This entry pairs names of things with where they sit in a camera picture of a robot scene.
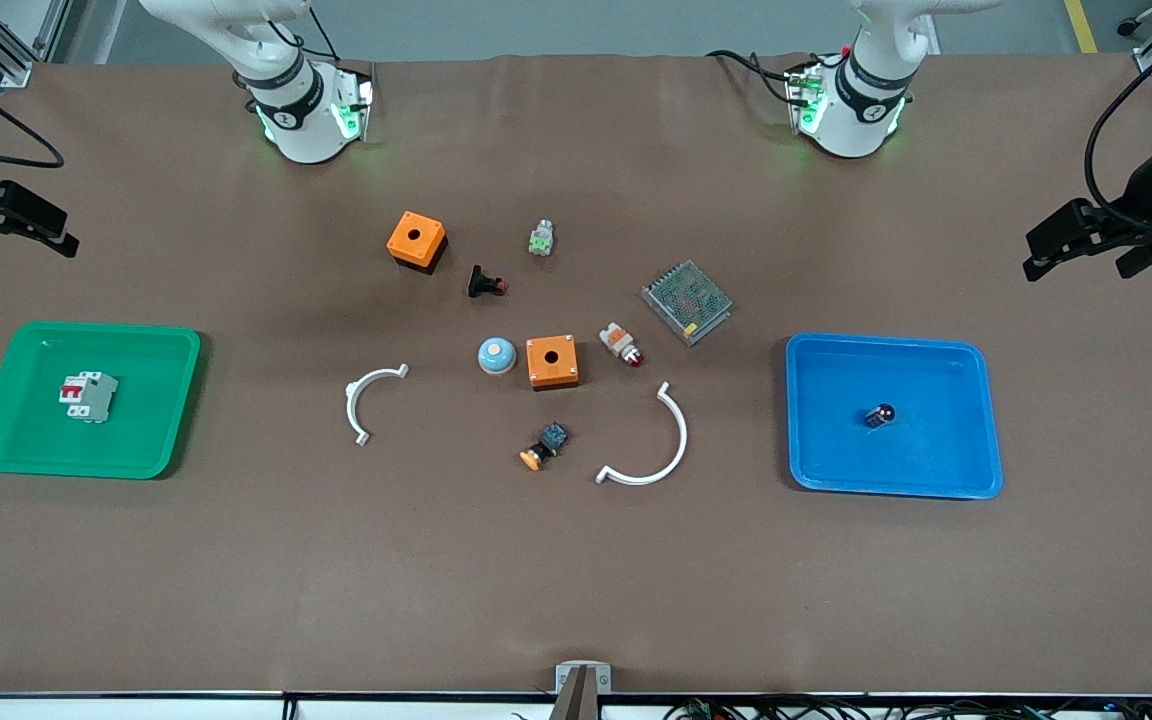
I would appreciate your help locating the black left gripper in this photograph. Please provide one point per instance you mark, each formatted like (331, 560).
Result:
(1141, 192)

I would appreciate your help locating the white red circuit breaker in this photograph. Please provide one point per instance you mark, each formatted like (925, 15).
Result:
(88, 397)

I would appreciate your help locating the small black capacitor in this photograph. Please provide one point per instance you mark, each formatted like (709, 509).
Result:
(879, 414)

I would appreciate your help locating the arm base connector panel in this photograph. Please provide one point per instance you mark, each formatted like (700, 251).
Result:
(806, 100)
(354, 105)

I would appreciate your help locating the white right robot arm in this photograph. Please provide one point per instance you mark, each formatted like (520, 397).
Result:
(296, 110)

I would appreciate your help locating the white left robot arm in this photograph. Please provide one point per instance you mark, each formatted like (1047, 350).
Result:
(851, 110)

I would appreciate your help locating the green plastic tray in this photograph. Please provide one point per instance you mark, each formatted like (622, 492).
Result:
(26, 440)

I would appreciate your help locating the blue plastic tray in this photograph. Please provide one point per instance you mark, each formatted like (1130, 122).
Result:
(896, 460)

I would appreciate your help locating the orange button box black base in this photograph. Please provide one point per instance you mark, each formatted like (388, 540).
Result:
(414, 238)

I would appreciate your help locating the metal mesh power supply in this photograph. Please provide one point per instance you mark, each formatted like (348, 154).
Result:
(687, 301)

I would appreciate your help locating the black red push button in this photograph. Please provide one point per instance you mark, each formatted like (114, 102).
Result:
(482, 282)

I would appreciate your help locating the red indicator lamp orange body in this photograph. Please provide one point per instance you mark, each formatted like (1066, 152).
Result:
(620, 343)

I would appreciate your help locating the blue dome buzzer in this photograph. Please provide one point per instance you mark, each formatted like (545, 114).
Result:
(497, 355)

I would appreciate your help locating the orange push button blue body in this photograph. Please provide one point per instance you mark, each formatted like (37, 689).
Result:
(543, 448)

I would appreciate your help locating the brown table mat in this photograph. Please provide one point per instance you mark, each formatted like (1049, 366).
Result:
(576, 570)

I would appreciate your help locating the small white arc bracket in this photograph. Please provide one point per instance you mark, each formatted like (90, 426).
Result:
(354, 400)

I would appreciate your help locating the large white arc bracket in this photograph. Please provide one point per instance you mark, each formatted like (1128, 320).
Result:
(678, 445)

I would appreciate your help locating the white green switch module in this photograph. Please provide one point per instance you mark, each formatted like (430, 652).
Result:
(540, 239)

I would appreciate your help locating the grey metal camera bracket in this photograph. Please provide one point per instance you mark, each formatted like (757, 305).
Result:
(583, 678)

